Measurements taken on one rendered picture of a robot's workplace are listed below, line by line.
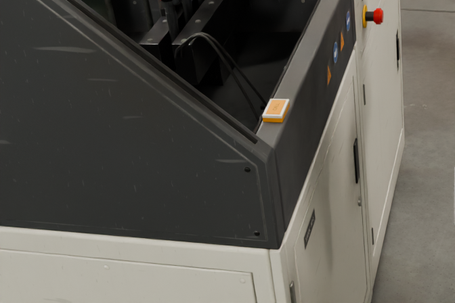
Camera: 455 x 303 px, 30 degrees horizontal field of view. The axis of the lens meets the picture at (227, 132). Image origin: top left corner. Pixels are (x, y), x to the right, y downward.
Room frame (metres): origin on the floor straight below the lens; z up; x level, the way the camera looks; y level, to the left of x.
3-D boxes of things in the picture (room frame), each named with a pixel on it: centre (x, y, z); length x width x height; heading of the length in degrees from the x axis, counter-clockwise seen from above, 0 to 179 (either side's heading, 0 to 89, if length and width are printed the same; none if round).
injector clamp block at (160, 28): (1.51, 0.02, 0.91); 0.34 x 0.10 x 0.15; 159
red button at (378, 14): (1.71, -0.36, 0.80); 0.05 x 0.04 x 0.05; 159
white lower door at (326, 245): (1.30, -0.17, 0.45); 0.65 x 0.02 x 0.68; 159
